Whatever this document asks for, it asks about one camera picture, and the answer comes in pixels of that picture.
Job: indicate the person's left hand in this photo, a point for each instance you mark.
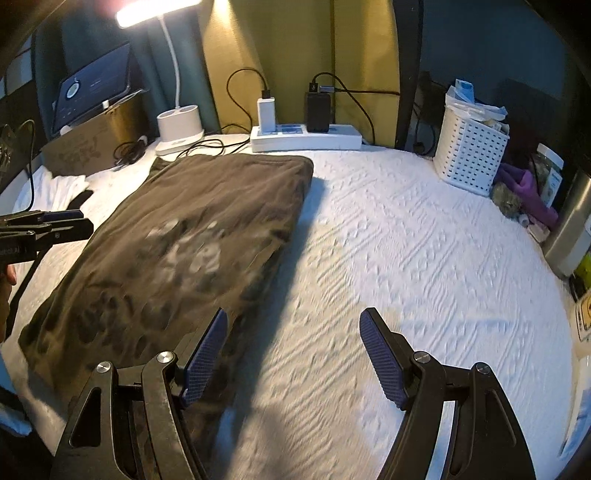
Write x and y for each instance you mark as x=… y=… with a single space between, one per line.
x=5 y=300

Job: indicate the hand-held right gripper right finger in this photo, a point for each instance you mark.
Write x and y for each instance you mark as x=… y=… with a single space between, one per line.
x=381 y=355

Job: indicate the brown t-shirt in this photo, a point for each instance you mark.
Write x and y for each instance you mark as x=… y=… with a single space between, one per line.
x=184 y=240

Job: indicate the fuzzy grey-green ball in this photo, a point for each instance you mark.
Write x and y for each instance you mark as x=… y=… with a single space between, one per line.
x=507 y=201

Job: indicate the brown cardboard box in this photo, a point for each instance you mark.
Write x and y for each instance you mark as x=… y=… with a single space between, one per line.
x=87 y=147

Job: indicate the purple cloth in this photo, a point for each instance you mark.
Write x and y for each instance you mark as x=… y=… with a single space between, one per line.
x=526 y=189

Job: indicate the black tablet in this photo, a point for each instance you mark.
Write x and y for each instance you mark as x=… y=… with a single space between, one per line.
x=92 y=87

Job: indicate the glass jar with white lid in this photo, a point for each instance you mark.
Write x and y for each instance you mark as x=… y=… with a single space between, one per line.
x=549 y=175

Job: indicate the white charger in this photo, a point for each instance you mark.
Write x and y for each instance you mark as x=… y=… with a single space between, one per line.
x=266 y=115

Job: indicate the black charger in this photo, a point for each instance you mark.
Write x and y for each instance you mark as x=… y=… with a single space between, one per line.
x=318 y=113

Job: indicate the packets in basket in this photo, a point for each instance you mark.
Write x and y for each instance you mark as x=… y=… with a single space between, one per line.
x=466 y=99

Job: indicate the small white bottle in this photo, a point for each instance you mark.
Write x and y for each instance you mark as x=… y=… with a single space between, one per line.
x=523 y=220

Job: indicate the yellow curtain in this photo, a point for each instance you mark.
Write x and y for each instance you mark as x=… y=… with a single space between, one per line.
x=295 y=41

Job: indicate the teal curtain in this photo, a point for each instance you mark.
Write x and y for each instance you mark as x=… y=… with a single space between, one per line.
x=147 y=55

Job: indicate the white plastic basket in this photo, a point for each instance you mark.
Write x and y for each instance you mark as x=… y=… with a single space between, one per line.
x=471 y=147

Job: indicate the white power strip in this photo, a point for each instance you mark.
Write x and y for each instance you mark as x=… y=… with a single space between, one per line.
x=307 y=138

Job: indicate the white quilted cover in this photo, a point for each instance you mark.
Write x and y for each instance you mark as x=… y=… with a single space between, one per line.
x=415 y=277

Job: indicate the white bear print mug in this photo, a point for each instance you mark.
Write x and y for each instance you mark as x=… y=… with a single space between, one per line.
x=582 y=327

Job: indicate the white cloth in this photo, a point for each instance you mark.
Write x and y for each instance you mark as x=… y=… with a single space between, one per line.
x=60 y=187

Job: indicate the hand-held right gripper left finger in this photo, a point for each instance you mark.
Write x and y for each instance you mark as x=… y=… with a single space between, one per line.
x=203 y=360

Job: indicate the white desk lamp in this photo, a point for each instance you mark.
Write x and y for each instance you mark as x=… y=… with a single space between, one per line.
x=178 y=129

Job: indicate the stainless steel tumbler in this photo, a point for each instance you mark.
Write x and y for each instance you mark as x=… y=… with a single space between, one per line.
x=570 y=230

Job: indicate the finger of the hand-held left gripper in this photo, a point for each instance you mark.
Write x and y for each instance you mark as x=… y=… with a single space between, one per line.
x=69 y=229
x=60 y=214

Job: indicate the black earphones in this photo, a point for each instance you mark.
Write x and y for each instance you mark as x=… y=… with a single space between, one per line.
x=129 y=152

